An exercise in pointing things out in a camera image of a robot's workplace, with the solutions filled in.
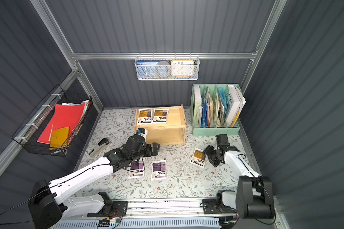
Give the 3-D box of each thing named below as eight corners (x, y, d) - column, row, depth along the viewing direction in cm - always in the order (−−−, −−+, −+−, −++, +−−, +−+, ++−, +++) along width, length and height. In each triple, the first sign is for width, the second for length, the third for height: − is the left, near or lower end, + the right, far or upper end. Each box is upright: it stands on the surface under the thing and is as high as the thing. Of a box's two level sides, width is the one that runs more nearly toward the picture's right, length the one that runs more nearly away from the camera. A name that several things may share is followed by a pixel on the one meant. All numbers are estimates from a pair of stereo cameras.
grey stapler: (89, 155, 95) (85, 152, 91) (108, 140, 103) (105, 137, 99) (92, 158, 94) (88, 154, 90) (111, 143, 101) (108, 139, 97)
